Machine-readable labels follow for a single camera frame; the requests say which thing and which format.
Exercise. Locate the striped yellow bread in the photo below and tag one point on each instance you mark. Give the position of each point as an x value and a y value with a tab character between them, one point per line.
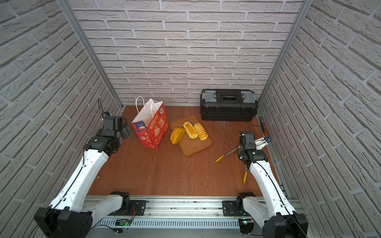
201	132

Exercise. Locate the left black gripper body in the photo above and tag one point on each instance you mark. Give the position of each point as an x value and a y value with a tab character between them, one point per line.
125	131

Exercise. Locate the black plastic toolbox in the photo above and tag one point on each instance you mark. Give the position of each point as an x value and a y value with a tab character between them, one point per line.
236	105

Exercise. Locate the braided yellow bread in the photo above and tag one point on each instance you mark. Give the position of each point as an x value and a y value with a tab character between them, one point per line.
190	130

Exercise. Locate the orange black utility knife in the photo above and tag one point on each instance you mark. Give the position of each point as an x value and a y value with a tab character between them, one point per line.
263	127

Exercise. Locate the yellow metal tongs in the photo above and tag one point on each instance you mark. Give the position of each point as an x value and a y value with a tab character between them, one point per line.
230	152

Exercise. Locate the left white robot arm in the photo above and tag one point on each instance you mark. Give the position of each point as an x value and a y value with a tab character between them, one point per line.
66	217

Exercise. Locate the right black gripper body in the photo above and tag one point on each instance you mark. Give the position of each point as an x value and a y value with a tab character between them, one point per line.
241	151

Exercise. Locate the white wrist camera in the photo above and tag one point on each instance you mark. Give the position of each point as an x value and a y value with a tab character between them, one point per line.
262	142

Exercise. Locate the brown wooden tray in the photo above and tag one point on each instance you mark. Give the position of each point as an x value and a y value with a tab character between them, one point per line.
190	146

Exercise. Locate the large oval golden bun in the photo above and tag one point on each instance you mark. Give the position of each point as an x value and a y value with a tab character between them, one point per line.
177	135

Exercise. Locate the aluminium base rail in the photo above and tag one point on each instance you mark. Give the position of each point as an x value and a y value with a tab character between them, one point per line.
182	212

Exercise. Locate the red white paper bag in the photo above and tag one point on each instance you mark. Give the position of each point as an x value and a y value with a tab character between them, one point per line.
151	122

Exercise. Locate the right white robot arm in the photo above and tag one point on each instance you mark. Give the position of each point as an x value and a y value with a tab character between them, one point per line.
268	184

